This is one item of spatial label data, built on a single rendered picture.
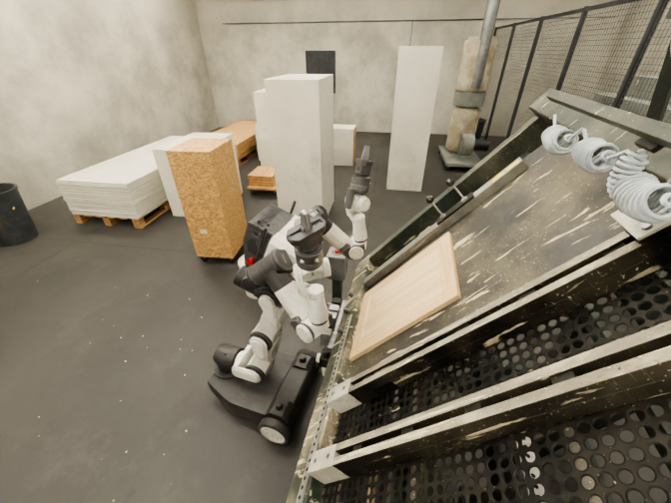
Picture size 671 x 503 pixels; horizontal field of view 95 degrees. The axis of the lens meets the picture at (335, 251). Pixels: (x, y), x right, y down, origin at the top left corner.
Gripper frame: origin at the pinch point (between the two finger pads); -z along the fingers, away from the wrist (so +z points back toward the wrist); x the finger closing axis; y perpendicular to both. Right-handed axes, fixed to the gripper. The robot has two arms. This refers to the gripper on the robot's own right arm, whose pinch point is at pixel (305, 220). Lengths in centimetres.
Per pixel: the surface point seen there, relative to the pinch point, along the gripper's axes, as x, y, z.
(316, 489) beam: -33, 45, 59
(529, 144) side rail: 116, 9, 16
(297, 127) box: 141, -237, 114
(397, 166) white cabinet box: 317, -225, 233
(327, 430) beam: -21, 34, 62
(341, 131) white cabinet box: 331, -387, 244
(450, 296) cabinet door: 33, 34, 30
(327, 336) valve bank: 8, -5, 93
